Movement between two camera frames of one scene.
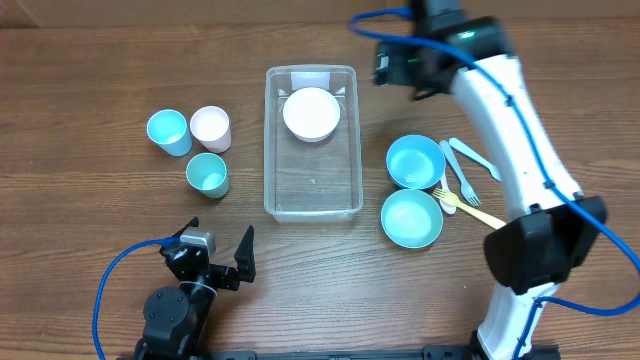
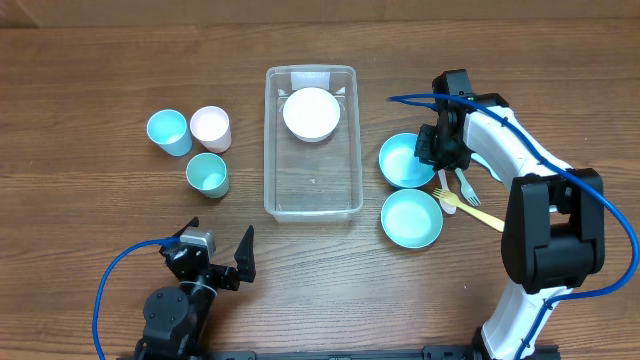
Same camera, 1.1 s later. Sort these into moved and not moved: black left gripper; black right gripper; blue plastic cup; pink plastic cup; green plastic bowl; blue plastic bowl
Moved: black right gripper; blue plastic bowl
Not moved: black left gripper; pink plastic cup; blue plastic cup; green plastic bowl
